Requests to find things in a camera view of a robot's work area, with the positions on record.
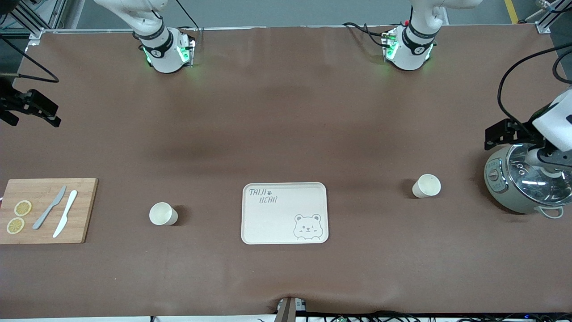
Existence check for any black left base cable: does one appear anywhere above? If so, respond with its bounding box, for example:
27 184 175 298
343 21 391 47

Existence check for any bamboo cutting board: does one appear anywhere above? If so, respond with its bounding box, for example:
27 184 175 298
0 178 99 245

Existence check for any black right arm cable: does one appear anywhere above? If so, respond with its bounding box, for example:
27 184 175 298
0 35 60 84

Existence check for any cream bear print tray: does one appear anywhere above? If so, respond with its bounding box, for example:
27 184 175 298
241 182 329 245

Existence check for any glass pot lid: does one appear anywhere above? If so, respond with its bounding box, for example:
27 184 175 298
507 144 572 208

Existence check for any aluminium frame profile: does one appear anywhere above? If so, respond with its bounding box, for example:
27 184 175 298
521 0 572 34
0 0 67 45

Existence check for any brown table cover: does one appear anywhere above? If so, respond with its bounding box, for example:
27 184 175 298
0 25 572 319

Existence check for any metal table edge clamp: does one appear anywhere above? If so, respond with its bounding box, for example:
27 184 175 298
277 297 307 322

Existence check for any white plastic knife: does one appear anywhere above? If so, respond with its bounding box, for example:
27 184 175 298
53 190 78 238

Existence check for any thin black right base cable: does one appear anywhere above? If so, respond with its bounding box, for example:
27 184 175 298
173 0 198 30

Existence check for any white IKEA cup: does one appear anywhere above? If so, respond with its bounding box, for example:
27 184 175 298
412 174 442 199
149 202 178 226

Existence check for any grey plastic knife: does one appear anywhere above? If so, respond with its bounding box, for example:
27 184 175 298
32 186 67 230

